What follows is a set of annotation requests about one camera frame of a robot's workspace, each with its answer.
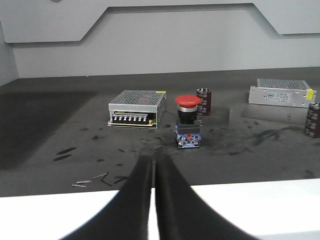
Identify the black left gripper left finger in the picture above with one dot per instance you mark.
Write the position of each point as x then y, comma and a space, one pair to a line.
126, 216

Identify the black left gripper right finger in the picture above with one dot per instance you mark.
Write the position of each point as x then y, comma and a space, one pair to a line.
182, 214

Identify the red mushroom emergency stop button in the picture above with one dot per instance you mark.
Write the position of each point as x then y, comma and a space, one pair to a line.
187, 128

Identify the brown capacitor near button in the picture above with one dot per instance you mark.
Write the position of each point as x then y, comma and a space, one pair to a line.
205, 95

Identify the small metal mesh power supply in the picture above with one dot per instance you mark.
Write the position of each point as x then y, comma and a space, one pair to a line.
137, 109

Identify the brown capacitor front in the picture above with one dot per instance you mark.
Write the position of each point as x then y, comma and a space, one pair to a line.
312, 123

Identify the labelled metal mesh power supply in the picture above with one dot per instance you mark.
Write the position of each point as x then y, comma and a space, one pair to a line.
284, 93

